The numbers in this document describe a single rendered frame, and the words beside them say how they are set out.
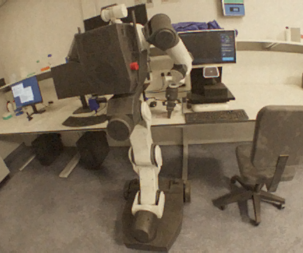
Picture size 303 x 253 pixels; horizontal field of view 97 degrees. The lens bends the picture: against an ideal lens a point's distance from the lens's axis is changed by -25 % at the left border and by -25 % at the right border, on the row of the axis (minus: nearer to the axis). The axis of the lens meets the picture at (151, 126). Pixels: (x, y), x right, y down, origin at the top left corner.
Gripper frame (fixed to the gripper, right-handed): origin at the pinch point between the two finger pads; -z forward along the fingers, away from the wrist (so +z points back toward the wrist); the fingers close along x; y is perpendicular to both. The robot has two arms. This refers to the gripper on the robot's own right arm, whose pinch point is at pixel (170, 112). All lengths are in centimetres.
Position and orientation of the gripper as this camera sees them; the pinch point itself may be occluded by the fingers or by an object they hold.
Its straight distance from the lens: 130.1
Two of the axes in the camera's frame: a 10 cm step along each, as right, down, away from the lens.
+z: 0.5, -8.7, -4.9
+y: -9.8, -1.3, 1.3
